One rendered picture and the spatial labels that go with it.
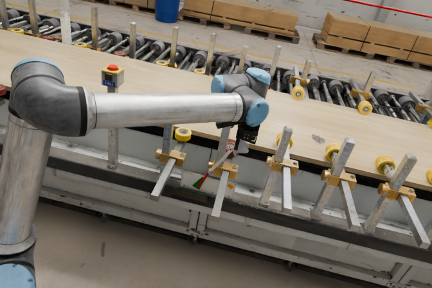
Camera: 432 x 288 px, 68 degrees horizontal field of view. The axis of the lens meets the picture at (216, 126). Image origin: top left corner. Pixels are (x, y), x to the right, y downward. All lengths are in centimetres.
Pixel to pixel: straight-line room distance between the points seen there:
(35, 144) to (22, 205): 21
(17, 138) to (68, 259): 137
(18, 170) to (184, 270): 138
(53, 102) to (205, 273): 161
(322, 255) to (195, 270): 78
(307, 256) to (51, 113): 180
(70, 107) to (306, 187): 134
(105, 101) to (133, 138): 103
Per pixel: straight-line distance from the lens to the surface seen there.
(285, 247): 217
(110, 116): 77
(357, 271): 230
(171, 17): 694
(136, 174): 162
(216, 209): 127
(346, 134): 199
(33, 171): 99
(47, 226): 239
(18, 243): 117
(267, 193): 152
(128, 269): 213
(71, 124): 75
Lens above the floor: 177
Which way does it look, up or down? 31 degrees down
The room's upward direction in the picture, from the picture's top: 11 degrees clockwise
